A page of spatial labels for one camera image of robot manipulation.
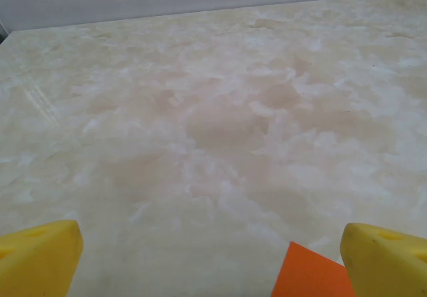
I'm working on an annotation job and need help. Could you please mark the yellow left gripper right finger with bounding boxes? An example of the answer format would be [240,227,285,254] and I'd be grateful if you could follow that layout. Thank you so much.
[340,222,427,297]

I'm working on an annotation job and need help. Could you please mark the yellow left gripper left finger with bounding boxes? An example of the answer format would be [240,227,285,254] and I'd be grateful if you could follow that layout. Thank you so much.
[0,219,83,297]

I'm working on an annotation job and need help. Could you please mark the orange cloth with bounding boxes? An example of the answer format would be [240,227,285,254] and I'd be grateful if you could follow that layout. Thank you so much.
[270,241,356,297]

